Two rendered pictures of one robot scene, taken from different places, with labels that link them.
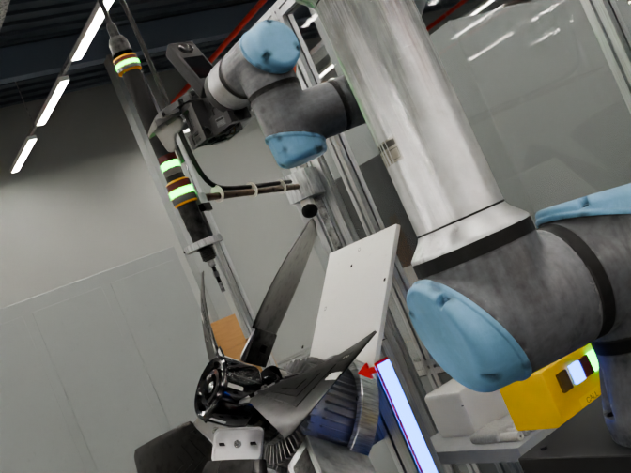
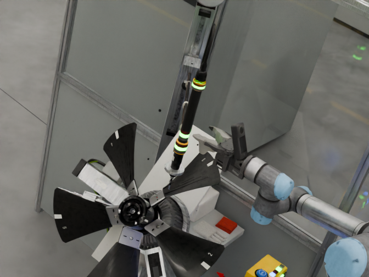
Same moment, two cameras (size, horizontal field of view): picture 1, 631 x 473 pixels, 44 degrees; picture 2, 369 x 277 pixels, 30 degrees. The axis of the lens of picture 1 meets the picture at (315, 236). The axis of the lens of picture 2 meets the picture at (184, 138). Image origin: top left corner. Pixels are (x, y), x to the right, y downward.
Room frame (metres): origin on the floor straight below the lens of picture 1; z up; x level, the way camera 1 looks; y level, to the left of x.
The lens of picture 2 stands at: (-0.44, 1.01, 2.84)
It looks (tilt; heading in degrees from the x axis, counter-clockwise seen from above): 32 degrees down; 335
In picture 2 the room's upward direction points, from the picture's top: 16 degrees clockwise
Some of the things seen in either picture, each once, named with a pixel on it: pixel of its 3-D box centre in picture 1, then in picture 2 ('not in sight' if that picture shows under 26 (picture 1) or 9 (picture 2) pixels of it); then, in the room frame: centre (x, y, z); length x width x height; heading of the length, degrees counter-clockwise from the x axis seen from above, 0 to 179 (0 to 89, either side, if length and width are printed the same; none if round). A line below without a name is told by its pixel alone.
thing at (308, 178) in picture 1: (303, 185); (190, 68); (1.97, -0.02, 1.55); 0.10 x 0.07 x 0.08; 160
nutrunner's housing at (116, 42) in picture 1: (160, 141); (188, 122); (1.38, 0.19, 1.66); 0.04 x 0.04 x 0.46
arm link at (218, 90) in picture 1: (237, 82); (255, 169); (1.15, 0.02, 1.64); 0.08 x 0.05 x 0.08; 125
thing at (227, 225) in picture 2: not in sight; (227, 224); (1.74, -0.31, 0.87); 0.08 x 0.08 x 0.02; 43
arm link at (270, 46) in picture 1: (261, 61); (274, 182); (1.09, -0.03, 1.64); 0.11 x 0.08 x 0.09; 35
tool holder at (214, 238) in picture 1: (196, 221); (177, 157); (1.39, 0.18, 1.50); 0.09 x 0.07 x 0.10; 160
